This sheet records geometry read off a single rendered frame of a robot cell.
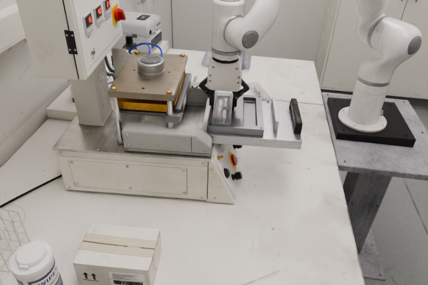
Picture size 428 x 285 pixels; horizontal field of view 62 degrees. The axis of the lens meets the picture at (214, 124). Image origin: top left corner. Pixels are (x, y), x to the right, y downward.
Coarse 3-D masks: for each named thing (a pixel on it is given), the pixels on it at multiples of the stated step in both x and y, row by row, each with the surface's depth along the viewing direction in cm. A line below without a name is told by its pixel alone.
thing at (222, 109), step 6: (216, 96) 116; (222, 96) 116; (228, 96) 116; (216, 102) 112; (222, 102) 112; (228, 102) 112; (216, 108) 109; (222, 108) 109; (228, 108) 110; (216, 114) 107; (222, 114) 107; (228, 114) 107; (216, 120) 104; (222, 120) 104; (228, 120) 104
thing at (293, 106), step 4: (292, 100) 114; (296, 100) 114; (292, 104) 112; (296, 104) 112; (292, 108) 111; (296, 108) 110; (292, 112) 110; (296, 112) 108; (296, 116) 106; (300, 116) 106; (296, 120) 104; (300, 120) 104; (296, 124) 104; (300, 124) 103; (296, 128) 104; (300, 128) 104; (296, 132) 105; (300, 132) 105
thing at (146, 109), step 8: (176, 96) 104; (120, 104) 101; (128, 104) 100; (136, 104) 100; (144, 104) 100; (152, 104) 100; (160, 104) 100; (120, 112) 102; (128, 112) 102; (136, 112) 102; (144, 112) 102; (152, 112) 102; (160, 112) 102
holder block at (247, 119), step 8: (248, 96) 118; (256, 96) 118; (240, 104) 114; (248, 104) 117; (256, 104) 114; (232, 112) 110; (240, 112) 110; (248, 112) 113; (256, 112) 112; (208, 120) 105; (232, 120) 106; (240, 120) 106; (248, 120) 109; (256, 120) 109; (208, 128) 103; (216, 128) 103; (224, 128) 103; (232, 128) 103; (240, 128) 103; (248, 128) 103; (256, 128) 103
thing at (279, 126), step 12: (264, 108) 117; (276, 108) 109; (288, 108) 117; (204, 120) 110; (264, 120) 111; (276, 120) 104; (288, 120) 111; (264, 132) 105; (276, 132) 106; (288, 132) 106; (240, 144) 105; (252, 144) 104; (264, 144) 104; (276, 144) 104; (288, 144) 103; (300, 144) 103
